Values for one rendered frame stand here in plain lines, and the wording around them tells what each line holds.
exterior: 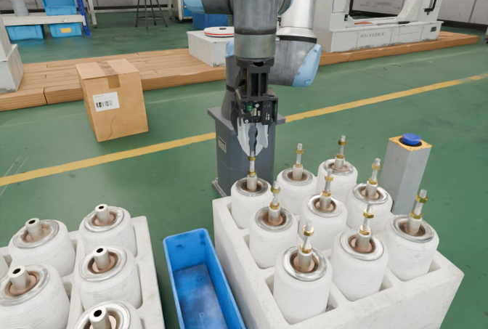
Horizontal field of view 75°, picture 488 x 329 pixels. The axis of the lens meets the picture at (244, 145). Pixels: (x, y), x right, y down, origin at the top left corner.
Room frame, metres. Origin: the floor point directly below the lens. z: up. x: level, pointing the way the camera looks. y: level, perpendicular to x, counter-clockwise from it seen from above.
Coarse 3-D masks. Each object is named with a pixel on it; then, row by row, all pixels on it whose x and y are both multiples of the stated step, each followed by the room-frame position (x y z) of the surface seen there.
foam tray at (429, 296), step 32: (224, 224) 0.55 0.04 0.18; (224, 256) 0.56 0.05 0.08; (256, 288) 0.39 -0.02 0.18; (384, 288) 0.41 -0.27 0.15; (416, 288) 0.39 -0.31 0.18; (448, 288) 0.41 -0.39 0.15; (256, 320) 0.37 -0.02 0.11; (320, 320) 0.33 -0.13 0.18; (352, 320) 0.33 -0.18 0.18; (384, 320) 0.36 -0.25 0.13; (416, 320) 0.39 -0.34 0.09
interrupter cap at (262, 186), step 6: (240, 180) 0.62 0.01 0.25; (246, 180) 0.62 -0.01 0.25; (258, 180) 0.62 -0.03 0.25; (264, 180) 0.62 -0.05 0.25; (240, 186) 0.60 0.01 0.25; (246, 186) 0.60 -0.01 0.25; (258, 186) 0.60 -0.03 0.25; (264, 186) 0.60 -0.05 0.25; (240, 192) 0.57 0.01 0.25; (246, 192) 0.58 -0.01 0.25; (252, 192) 0.57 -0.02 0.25; (258, 192) 0.58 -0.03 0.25; (264, 192) 0.58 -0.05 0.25
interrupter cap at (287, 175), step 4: (288, 168) 0.67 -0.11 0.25; (292, 168) 0.68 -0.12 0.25; (284, 172) 0.66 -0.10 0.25; (288, 172) 0.66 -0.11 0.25; (292, 172) 0.66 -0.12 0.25; (304, 172) 0.66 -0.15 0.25; (308, 172) 0.66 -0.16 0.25; (284, 176) 0.64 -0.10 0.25; (288, 176) 0.64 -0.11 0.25; (292, 176) 0.64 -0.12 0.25; (304, 176) 0.64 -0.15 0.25; (308, 176) 0.64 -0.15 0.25; (312, 176) 0.64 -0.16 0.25; (284, 180) 0.63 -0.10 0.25; (288, 180) 0.62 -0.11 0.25; (292, 180) 0.62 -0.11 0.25; (296, 180) 0.63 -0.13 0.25; (300, 180) 0.63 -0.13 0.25; (304, 180) 0.62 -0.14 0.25; (308, 180) 0.62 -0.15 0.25; (312, 180) 0.63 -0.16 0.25; (292, 184) 0.61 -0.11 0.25; (296, 184) 0.61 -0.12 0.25; (300, 184) 0.61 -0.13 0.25; (304, 184) 0.61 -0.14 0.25
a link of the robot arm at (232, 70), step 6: (228, 42) 0.91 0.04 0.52; (228, 48) 0.90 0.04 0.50; (228, 54) 0.89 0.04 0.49; (234, 54) 0.88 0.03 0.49; (228, 60) 0.90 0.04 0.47; (234, 60) 0.88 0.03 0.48; (228, 66) 0.90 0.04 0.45; (234, 66) 0.88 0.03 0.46; (228, 72) 0.90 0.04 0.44; (234, 72) 0.88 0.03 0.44; (228, 78) 0.90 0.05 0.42; (234, 78) 0.88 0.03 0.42; (228, 84) 0.90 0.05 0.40
